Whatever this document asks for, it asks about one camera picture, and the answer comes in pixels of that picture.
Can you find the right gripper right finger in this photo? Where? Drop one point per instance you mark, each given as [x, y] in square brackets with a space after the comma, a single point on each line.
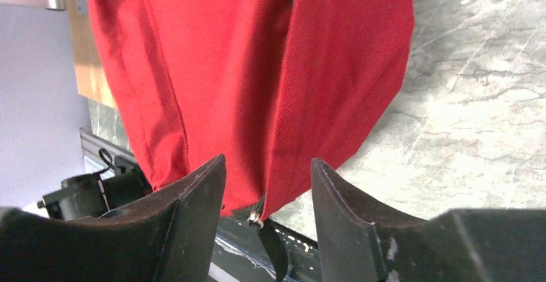
[363, 239]

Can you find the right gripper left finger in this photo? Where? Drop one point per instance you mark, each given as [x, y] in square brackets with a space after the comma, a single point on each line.
[166, 236]

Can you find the red backpack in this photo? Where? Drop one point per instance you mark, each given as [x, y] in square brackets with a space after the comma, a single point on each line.
[270, 84]

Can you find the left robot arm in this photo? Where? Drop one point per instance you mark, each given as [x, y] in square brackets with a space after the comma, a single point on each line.
[94, 194]

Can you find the wooden board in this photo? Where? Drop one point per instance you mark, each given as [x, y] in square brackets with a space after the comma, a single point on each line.
[91, 79]

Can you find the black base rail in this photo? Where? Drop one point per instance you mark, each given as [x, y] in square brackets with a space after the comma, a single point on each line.
[238, 253]

